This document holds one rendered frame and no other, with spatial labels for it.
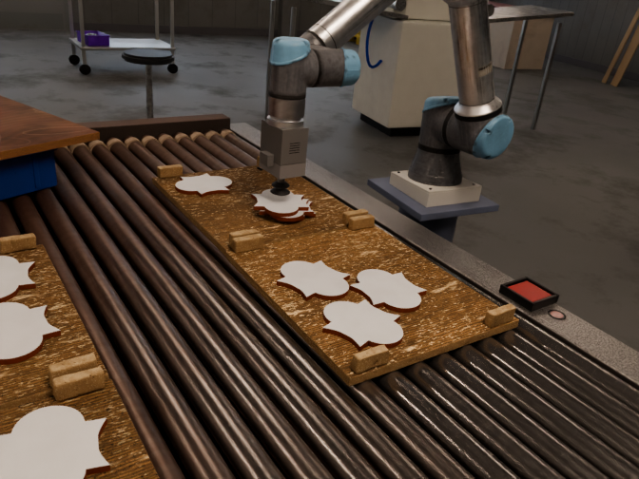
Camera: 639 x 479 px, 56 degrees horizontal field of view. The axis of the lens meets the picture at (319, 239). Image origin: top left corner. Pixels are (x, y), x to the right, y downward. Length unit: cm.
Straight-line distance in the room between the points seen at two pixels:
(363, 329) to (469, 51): 78
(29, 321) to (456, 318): 66
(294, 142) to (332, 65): 17
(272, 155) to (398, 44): 411
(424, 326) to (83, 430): 52
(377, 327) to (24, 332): 51
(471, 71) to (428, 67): 399
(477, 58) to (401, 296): 67
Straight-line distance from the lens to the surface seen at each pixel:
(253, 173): 154
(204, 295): 104
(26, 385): 86
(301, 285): 102
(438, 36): 548
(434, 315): 102
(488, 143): 154
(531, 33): 1072
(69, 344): 92
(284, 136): 121
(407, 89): 542
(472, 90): 151
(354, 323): 94
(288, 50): 119
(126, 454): 74
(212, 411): 81
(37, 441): 76
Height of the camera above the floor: 146
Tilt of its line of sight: 26 degrees down
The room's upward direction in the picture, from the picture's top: 6 degrees clockwise
